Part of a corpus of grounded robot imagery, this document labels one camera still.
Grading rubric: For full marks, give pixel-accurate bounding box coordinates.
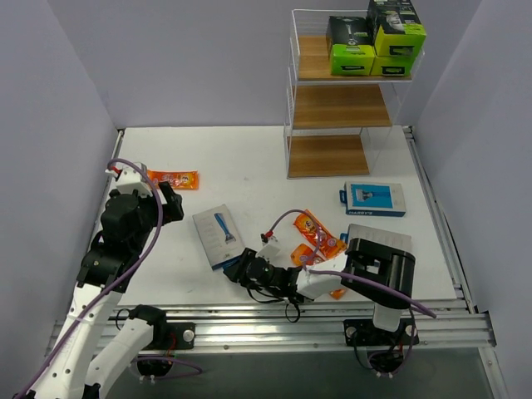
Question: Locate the grey box blue razor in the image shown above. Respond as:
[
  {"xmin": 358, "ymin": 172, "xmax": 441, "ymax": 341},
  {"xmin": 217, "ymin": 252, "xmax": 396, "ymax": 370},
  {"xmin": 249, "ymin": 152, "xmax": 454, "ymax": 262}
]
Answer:
[
  {"xmin": 340, "ymin": 224, "xmax": 412, "ymax": 253},
  {"xmin": 192, "ymin": 204, "xmax": 244, "ymax": 270}
]

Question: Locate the black green razor pack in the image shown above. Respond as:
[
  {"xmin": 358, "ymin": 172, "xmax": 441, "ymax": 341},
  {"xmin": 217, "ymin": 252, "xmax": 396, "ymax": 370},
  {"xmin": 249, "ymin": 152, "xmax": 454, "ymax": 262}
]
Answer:
[{"xmin": 326, "ymin": 16, "xmax": 375, "ymax": 76}]

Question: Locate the tall green black razor box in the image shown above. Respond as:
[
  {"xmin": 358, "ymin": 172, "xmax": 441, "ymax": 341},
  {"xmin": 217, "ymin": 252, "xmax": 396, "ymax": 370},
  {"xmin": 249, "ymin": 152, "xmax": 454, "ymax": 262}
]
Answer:
[{"xmin": 370, "ymin": 56, "xmax": 416, "ymax": 77}]

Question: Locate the small black green razor box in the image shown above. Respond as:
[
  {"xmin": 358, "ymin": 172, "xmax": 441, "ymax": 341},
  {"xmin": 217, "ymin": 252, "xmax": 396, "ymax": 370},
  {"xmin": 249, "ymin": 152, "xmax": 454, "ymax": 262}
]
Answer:
[{"xmin": 367, "ymin": 1, "xmax": 426, "ymax": 58}]

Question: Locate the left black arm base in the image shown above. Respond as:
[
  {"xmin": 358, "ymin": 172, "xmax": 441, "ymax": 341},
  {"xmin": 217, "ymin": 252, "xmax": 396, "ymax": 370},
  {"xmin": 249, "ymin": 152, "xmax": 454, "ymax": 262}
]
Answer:
[{"xmin": 165, "ymin": 322, "xmax": 196, "ymax": 351}]

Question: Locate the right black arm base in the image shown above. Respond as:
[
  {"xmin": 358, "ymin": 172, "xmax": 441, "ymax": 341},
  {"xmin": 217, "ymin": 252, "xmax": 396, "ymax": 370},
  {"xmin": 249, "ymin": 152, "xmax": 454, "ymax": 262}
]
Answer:
[{"xmin": 342, "ymin": 318, "xmax": 420, "ymax": 347}]

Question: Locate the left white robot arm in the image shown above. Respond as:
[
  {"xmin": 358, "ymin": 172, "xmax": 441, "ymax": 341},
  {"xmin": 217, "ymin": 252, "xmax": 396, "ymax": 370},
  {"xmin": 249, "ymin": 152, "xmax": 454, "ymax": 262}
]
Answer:
[{"xmin": 17, "ymin": 181, "xmax": 184, "ymax": 398}]

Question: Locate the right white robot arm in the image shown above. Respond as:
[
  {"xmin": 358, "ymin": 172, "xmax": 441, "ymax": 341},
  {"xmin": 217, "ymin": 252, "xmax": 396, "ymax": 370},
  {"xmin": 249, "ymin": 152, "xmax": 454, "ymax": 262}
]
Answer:
[{"xmin": 224, "ymin": 238, "xmax": 416, "ymax": 343}]

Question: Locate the orange razor bag far left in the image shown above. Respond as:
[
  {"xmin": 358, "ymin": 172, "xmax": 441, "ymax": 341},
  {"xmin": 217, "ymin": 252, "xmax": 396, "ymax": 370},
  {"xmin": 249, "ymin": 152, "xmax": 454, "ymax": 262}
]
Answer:
[{"xmin": 147, "ymin": 170, "xmax": 200, "ymax": 190}]

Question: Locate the orange razor bag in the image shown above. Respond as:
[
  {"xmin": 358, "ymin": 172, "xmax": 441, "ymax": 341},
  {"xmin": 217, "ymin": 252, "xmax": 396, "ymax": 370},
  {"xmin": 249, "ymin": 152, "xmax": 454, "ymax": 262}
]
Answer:
[
  {"xmin": 293, "ymin": 209, "xmax": 347, "ymax": 259},
  {"xmin": 290, "ymin": 244, "xmax": 346, "ymax": 300},
  {"xmin": 147, "ymin": 170, "xmax": 200, "ymax": 190}
]

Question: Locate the orange razor bag lower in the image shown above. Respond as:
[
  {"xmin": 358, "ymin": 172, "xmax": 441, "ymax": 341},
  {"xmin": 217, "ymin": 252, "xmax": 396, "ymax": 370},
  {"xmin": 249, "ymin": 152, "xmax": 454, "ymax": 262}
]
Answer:
[{"xmin": 290, "ymin": 244, "xmax": 346, "ymax": 300}]

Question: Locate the orange razor bag upper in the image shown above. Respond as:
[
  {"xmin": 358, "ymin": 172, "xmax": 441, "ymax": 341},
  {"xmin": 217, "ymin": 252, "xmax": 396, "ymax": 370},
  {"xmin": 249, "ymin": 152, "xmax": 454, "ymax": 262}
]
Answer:
[{"xmin": 293, "ymin": 209, "xmax": 347, "ymax": 259}]

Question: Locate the blue white razor box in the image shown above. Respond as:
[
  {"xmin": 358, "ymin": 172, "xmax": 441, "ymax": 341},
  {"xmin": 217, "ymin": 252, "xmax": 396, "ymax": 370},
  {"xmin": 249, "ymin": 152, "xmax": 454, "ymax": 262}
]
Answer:
[{"xmin": 339, "ymin": 181, "xmax": 406, "ymax": 217}]

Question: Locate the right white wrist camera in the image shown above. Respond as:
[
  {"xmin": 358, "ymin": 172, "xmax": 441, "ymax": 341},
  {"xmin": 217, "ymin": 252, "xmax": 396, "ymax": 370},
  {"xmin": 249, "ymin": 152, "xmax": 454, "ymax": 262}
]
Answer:
[{"xmin": 257, "ymin": 231, "xmax": 281, "ymax": 262}]

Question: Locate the white wire wooden shelf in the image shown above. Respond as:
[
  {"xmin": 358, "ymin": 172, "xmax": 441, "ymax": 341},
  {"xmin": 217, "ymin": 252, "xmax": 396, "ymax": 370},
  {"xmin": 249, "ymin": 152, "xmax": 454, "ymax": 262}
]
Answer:
[{"xmin": 283, "ymin": 5, "xmax": 424, "ymax": 179}]

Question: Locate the aluminium mounting rail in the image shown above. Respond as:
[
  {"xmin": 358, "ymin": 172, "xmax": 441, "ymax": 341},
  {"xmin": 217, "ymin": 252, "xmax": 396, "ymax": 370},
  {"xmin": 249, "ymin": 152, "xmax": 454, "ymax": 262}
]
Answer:
[{"xmin": 45, "ymin": 303, "xmax": 495, "ymax": 357}]

